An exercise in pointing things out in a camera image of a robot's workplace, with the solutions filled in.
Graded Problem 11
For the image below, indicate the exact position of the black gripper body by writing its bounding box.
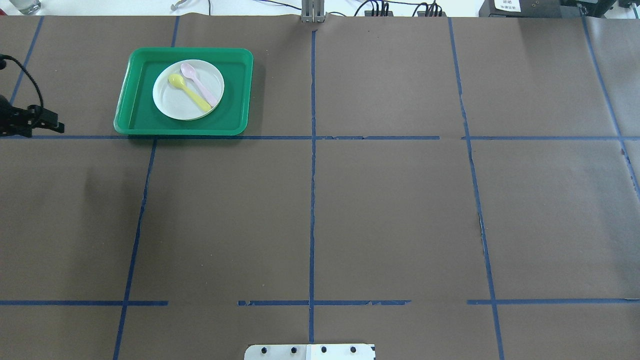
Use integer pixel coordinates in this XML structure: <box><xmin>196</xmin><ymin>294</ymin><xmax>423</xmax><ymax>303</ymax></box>
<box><xmin>0</xmin><ymin>95</ymin><xmax>46</xmax><ymax>138</ymax></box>

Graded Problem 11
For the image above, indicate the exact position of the white round plate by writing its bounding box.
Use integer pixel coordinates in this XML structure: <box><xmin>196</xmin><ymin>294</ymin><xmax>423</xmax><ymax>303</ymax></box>
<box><xmin>151</xmin><ymin>59</ymin><xmax>226</xmax><ymax>121</ymax></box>

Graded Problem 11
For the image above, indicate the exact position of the yellow plastic spoon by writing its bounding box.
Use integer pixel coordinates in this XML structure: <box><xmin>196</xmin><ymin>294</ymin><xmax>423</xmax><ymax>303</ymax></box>
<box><xmin>167</xmin><ymin>73</ymin><xmax>211</xmax><ymax>112</ymax></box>

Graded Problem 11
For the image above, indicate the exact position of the pink plastic spoon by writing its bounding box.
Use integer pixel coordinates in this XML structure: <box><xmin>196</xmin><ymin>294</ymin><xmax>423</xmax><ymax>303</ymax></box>
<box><xmin>180</xmin><ymin>62</ymin><xmax>218</xmax><ymax>109</ymax></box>

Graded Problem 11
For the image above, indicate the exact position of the green plastic tray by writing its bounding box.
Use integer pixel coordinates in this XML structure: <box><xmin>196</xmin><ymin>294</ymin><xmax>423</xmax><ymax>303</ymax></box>
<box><xmin>113</xmin><ymin>47</ymin><xmax>254</xmax><ymax>137</ymax></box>

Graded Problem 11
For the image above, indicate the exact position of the clear water bottle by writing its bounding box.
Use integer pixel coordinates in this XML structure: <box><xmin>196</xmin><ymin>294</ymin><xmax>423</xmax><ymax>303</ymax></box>
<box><xmin>9</xmin><ymin>0</ymin><xmax>42</xmax><ymax>15</ymax></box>

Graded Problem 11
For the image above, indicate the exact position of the black computer box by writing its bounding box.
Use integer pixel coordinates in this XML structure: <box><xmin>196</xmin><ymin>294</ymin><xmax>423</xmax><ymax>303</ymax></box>
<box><xmin>478</xmin><ymin>0</ymin><xmax>562</xmax><ymax>19</ymax></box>

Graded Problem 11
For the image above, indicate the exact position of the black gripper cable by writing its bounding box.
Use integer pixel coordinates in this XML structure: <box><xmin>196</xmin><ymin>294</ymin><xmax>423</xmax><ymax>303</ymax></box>
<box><xmin>0</xmin><ymin>53</ymin><xmax>46</xmax><ymax>111</ymax></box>

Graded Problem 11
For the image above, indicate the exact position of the aluminium frame post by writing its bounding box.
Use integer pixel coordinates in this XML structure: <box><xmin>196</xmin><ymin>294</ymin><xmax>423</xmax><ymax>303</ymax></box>
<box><xmin>301</xmin><ymin>0</ymin><xmax>327</xmax><ymax>23</ymax></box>

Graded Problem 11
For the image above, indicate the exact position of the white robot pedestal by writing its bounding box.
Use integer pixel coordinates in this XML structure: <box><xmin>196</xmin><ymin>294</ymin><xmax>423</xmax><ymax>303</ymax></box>
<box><xmin>243</xmin><ymin>343</ymin><xmax>377</xmax><ymax>360</ymax></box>

